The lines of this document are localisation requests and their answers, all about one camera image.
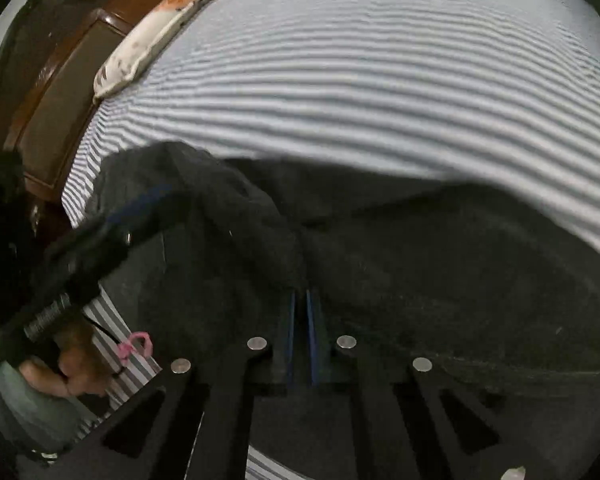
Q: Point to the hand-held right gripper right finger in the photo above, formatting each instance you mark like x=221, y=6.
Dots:
x=313, y=340

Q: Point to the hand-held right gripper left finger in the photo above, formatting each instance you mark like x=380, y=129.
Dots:
x=290, y=340

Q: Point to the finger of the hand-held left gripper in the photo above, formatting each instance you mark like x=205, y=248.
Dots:
x=145, y=212

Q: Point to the black denim pants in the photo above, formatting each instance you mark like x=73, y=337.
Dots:
x=430, y=270

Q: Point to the person's left forearm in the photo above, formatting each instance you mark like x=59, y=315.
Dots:
x=15, y=405

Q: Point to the person's left hand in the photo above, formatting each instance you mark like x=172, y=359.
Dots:
x=75, y=360

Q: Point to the carved wooden headboard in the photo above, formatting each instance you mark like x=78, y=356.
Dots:
x=65, y=85

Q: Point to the floral pillow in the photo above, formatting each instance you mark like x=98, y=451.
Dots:
x=145, y=40

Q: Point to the grey white striped bed sheet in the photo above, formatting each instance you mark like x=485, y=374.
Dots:
x=355, y=85

